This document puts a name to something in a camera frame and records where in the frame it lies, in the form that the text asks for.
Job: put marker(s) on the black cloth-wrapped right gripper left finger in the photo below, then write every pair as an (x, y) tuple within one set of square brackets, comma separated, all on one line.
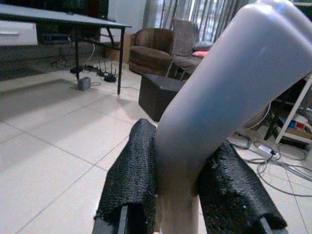
[(132, 175)]

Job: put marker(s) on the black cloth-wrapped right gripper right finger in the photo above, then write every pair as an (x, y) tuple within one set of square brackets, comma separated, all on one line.
[(234, 185)]

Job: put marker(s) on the grey power adapter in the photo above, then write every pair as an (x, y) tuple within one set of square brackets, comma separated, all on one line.
[(267, 150)]

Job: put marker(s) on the black box ottoman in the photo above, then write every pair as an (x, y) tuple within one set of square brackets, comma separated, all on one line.
[(158, 96)]

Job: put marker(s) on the small grey box device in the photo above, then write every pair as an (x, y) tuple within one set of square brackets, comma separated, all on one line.
[(84, 83)]

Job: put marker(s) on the black wifi router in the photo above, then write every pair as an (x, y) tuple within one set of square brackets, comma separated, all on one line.
[(108, 74)]

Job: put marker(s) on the brown upholstered armchair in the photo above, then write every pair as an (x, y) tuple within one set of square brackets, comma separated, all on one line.
[(151, 52)]

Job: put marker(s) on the cardboard box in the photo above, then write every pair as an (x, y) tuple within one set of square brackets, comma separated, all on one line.
[(120, 48)]

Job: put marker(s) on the pink cushion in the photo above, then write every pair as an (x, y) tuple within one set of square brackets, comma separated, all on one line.
[(200, 53)]

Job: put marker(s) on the grey fabric chair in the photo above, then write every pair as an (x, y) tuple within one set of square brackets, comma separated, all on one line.
[(184, 46)]

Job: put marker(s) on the grey cushion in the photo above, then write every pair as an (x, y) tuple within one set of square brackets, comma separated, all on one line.
[(202, 45)]

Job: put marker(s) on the black-legged folding table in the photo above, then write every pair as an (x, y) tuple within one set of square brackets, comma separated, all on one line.
[(73, 22)]

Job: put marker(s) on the grey striped curtain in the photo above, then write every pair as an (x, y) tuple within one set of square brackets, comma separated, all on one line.
[(195, 14)]

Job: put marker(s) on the white tv cabinet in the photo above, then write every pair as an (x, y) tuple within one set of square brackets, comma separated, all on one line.
[(17, 33)]

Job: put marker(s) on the white shelf frame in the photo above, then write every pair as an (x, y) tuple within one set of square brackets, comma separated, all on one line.
[(293, 112)]

